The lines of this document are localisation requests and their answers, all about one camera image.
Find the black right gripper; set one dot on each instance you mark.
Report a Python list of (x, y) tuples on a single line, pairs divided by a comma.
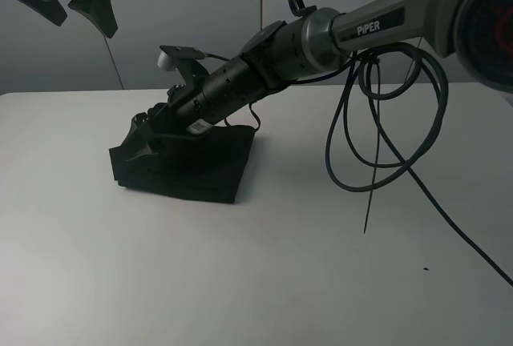
[(160, 123)]

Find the black printed t-shirt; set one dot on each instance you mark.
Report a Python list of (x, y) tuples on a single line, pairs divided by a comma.
[(207, 170)]

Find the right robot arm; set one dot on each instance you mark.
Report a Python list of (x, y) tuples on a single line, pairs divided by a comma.
[(319, 41)]

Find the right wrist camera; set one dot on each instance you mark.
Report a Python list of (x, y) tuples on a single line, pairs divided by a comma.
[(170, 56)]

